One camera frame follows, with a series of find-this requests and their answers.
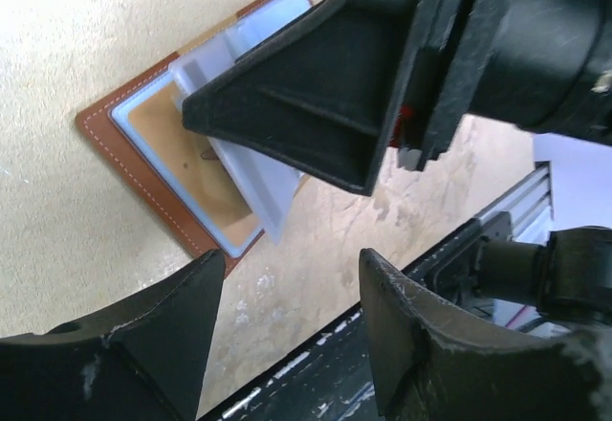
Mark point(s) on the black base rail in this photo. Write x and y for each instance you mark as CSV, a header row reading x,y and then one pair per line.
x,y
541,290

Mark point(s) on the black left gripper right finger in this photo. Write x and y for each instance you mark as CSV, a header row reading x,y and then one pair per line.
x,y
431,360

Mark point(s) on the aluminium frame rail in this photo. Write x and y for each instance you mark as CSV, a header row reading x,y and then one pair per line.
x,y
529,203

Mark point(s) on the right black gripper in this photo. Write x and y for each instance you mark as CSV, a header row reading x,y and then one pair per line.
x,y
541,65

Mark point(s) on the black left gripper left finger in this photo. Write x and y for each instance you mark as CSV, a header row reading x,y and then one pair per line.
x,y
141,358

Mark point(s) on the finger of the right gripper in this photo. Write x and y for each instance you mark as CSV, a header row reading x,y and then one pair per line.
x,y
319,95

